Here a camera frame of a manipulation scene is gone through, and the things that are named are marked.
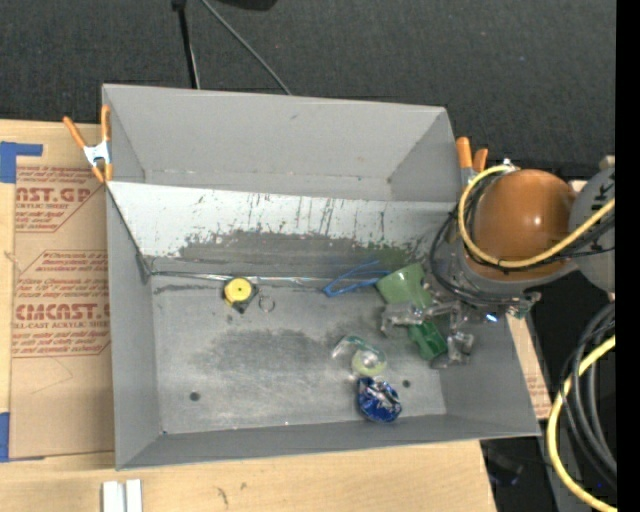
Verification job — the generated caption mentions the brown cardboard board red print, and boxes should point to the brown cardboard board red print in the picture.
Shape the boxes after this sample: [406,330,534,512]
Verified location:
[0,118,554,461]

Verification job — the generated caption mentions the dark green plastic bottle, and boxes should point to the dark green plastic bottle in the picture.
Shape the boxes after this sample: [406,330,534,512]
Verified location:
[408,322,447,361]

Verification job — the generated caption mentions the yellow and black tape measure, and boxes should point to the yellow and black tape measure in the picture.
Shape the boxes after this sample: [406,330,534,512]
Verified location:
[222,276,260,315]

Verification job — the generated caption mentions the blue wire loop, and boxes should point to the blue wire loop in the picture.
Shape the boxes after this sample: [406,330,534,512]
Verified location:
[322,259,391,298]

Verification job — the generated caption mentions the pale green cup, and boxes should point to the pale green cup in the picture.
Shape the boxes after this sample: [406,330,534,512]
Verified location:
[376,263,434,307]

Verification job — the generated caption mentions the grey metal bin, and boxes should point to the grey metal bin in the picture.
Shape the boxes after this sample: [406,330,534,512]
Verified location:
[101,83,543,471]

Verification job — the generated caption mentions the clear tape dispenser green roll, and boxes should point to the clear tape dispenser green roll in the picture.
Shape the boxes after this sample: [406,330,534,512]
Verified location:
[330,333,389,381]

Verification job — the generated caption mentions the blue foil packet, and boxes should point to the blue foil packet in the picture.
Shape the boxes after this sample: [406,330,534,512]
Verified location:
[355,377,403,424]

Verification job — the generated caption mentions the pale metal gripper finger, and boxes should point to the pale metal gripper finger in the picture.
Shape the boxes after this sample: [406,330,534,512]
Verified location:
[380,303,435,335]
[430,313,475,370]

